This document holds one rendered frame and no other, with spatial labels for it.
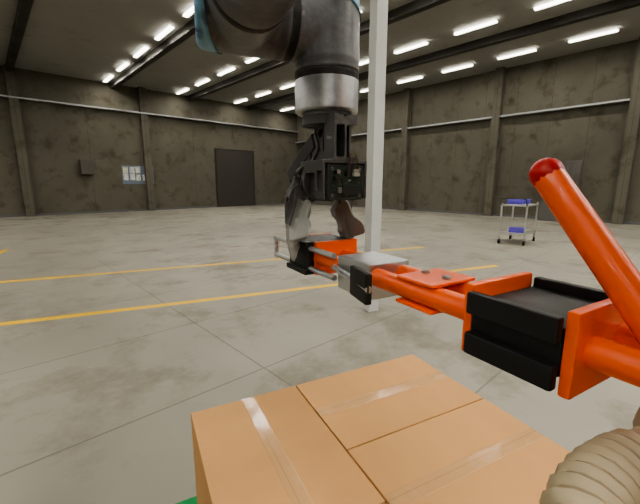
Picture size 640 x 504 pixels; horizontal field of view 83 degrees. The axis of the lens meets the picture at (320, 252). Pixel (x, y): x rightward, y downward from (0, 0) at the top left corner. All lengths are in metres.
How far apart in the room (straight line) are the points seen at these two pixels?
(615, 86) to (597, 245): 15.91
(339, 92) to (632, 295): 0.38
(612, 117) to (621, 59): 1.77
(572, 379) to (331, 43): 0.44
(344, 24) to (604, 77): 15.86
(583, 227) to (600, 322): 0.06
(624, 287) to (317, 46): 0.42
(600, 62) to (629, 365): 16.23
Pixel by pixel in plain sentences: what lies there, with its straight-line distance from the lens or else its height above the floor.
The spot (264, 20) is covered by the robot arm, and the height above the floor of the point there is 1.50.
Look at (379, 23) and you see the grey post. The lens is 3.94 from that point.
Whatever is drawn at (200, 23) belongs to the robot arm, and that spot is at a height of 1.51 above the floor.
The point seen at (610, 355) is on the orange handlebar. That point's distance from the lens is 0.29.
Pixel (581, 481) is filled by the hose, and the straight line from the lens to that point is 0.26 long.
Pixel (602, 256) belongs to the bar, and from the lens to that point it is 0.30.
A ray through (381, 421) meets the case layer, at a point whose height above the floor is 0.54.
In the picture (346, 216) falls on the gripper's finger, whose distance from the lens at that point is 0.57.
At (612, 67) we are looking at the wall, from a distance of 16.34.
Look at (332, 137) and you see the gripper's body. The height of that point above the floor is 1.39.
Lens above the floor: 1.33
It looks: 11 degrees down
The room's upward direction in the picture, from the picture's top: straight up
